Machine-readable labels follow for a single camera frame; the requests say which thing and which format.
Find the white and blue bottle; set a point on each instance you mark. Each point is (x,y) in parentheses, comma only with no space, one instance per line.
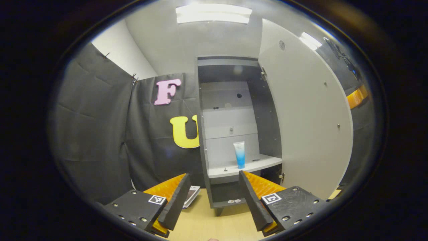
(240,157)

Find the dark grey cabinet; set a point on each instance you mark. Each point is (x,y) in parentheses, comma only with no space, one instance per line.
(267,110)

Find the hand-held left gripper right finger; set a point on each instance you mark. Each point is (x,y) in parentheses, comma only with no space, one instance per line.
(255,207)

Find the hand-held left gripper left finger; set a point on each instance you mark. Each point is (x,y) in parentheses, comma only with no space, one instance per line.
(175,207)

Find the metal door hinge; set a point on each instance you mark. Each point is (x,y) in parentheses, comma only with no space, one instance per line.
(282,177)
(263,74)

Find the large ceiling light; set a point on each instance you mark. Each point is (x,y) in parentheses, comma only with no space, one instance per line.
(214,14)

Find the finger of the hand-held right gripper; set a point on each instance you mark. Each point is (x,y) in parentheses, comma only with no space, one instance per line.
(357,97)

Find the small ceiling light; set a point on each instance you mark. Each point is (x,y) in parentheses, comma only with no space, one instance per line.
(310,41)

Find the black backdrop cloth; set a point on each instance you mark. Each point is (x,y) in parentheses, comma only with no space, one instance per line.
(93,134)

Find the white cabinet shelf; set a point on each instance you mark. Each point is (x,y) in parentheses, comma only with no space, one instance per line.
(234,171)

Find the light grey cabinet door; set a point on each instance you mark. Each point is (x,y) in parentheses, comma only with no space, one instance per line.
(307,117)

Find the white book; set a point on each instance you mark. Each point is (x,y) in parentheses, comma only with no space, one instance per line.
(193,195)

